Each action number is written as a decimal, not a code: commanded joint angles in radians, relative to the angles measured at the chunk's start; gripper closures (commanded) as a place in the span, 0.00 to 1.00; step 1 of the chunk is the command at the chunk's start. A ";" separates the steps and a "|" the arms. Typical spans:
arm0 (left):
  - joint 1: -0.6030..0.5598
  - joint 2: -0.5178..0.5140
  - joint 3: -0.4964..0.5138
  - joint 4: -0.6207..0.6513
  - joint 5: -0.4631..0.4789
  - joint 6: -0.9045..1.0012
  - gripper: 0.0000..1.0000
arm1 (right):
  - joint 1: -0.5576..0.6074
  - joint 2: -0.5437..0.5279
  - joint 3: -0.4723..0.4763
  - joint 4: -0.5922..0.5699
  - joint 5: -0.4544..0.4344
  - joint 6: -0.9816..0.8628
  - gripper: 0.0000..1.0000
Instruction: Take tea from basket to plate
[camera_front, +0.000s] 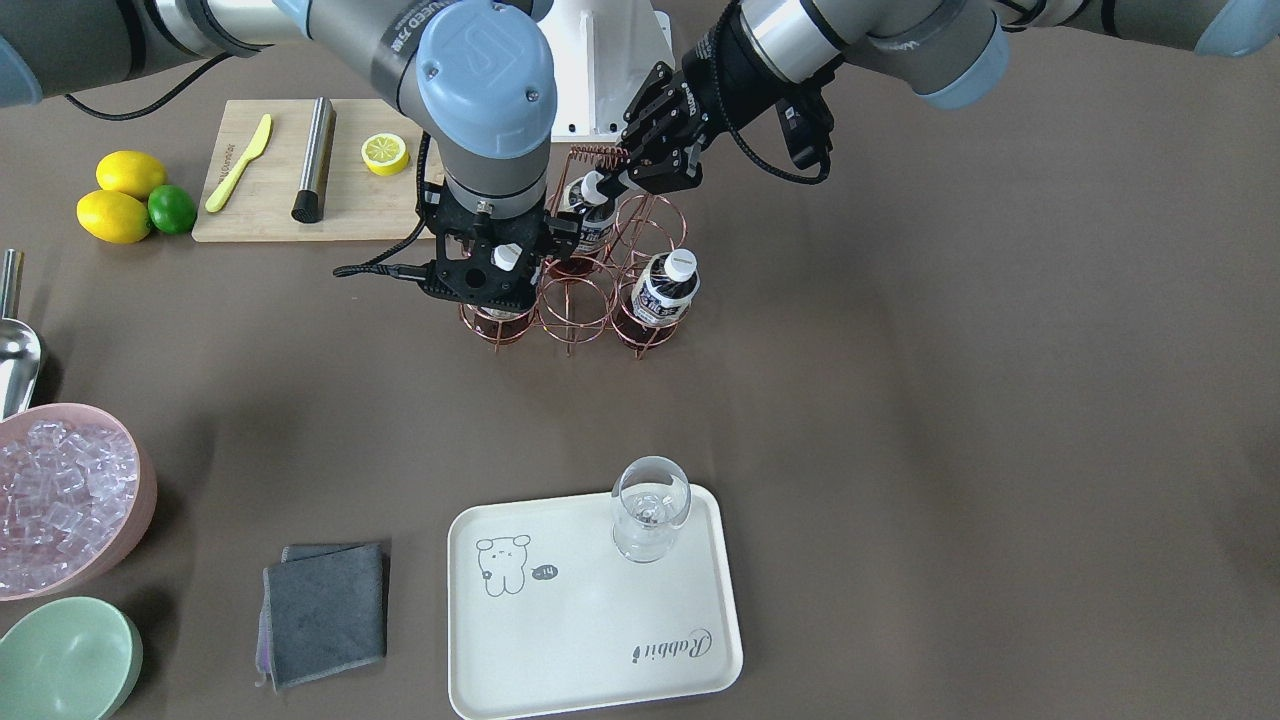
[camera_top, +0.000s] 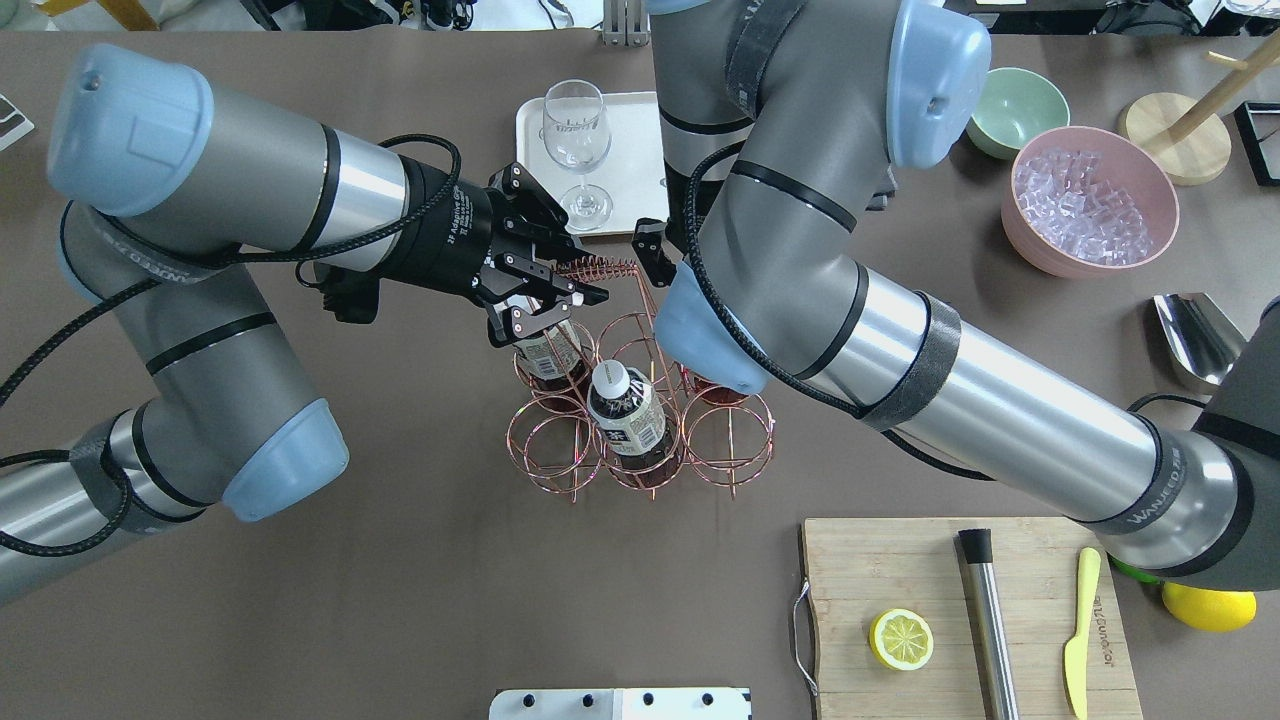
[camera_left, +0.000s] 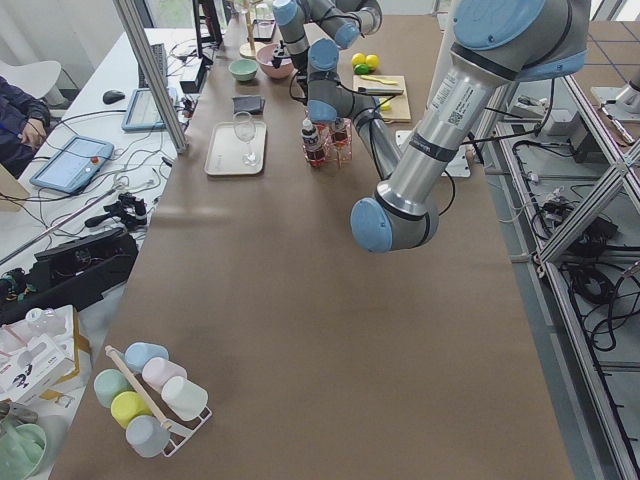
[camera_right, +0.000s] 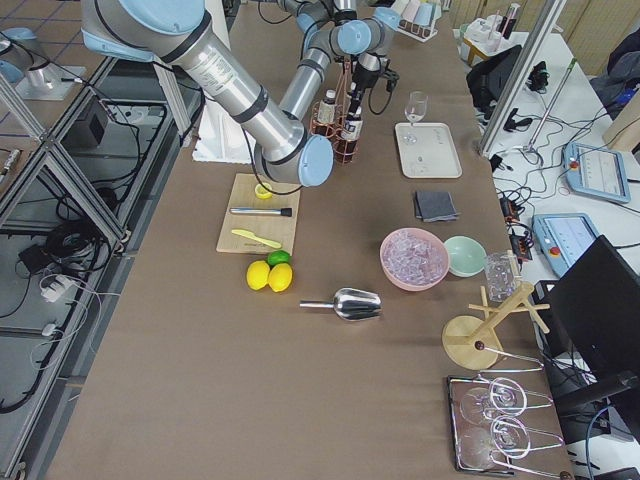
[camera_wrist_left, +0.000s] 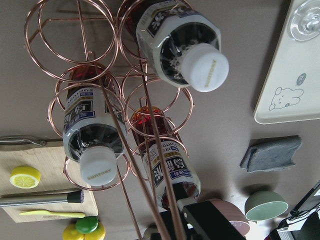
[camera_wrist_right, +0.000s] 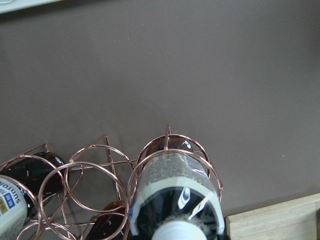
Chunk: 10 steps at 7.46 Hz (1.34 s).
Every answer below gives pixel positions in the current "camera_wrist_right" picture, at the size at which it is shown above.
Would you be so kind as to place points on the copper wire bottle basket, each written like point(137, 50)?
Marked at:
point(73, 196)

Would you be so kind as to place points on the cream serving tray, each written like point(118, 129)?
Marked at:
point(7, 6)

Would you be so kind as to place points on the wooden cutting board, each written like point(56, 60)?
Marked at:
point(297, 219)

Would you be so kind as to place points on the tea bottle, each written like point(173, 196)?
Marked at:
point(16, 207)
point(175, 199)
point(106, 225)

